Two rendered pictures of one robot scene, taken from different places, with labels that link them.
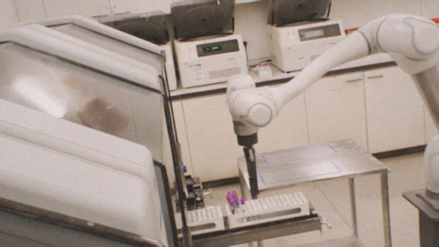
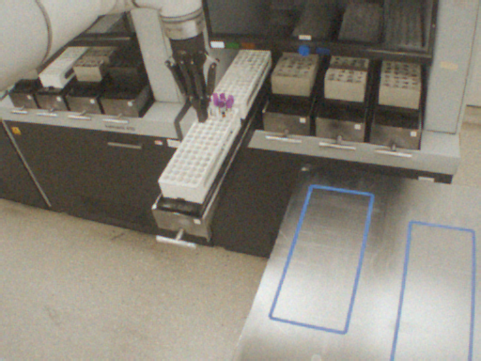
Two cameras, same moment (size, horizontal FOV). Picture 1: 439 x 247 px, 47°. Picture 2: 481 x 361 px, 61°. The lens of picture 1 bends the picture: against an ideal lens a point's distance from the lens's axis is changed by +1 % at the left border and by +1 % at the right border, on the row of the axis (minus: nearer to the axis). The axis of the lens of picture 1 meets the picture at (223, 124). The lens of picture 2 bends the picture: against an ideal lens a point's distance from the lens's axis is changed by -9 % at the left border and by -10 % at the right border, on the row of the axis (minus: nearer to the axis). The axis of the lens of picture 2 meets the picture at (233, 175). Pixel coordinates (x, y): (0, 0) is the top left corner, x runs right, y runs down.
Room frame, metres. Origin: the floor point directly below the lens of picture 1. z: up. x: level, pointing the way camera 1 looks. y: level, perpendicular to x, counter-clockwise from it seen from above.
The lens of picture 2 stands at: (2.19, -0.82, 1.56)
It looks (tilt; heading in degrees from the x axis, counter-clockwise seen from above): 44 degrees down; 121
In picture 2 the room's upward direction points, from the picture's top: 11 degrees counter-clockwise
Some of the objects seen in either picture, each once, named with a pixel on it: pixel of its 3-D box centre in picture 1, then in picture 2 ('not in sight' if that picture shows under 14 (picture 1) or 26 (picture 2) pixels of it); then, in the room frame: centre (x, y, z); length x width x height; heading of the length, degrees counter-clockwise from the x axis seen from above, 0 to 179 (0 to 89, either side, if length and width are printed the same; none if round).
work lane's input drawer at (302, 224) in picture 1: (232, 230); (224, 133); (1.68, 0.02, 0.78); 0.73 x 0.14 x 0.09; 95
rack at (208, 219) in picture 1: (182, 226); (242, 82); (1.66, 0.20, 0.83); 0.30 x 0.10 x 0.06; 95
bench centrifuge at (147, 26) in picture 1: (139, 51); not in sight; (4.23, 0.62, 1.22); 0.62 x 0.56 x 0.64; 3
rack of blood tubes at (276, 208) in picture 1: (266, 210); (203, 151); (1.69, -0.11, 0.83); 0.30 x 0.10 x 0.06; 95
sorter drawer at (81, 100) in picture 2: not in sight; (127, 54); (1.09, 0.38, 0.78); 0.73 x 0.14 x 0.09; 95
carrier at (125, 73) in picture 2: not in sight; (125, 73); (1.26, 0.16, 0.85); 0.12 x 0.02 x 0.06; 5
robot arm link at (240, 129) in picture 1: (245, 125); (182, 21); (1.68, -0.08, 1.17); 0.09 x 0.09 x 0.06
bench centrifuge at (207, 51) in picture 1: (206, 39); not in sight; (4.29, 0.04, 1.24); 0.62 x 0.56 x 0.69; 5
